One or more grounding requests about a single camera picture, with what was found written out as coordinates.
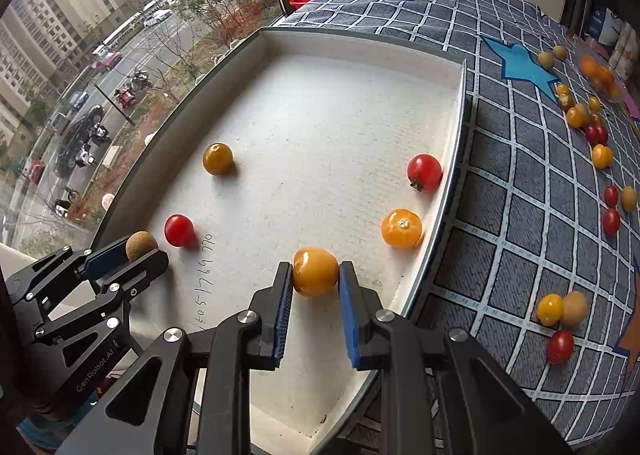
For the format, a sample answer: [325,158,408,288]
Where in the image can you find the clear plastic bag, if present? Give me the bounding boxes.
[570,42,636,103]

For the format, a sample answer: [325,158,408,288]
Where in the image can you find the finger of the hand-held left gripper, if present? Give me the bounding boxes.
[6,240,130,308]
[34,248,171,377]

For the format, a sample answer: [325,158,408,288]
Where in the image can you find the grey checked star blanket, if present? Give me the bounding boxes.
[270,0,640,451]

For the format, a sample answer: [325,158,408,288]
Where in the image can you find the white shallow box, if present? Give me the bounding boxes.
[92,27,469,455]

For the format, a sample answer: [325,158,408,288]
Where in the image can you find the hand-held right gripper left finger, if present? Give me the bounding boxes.
[55,262,296,455]

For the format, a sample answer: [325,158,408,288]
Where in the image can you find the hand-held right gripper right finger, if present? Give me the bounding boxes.
[338,260,572,455]

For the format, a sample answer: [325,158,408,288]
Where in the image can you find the white printed packets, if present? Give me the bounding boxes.
[586,5,640,70]

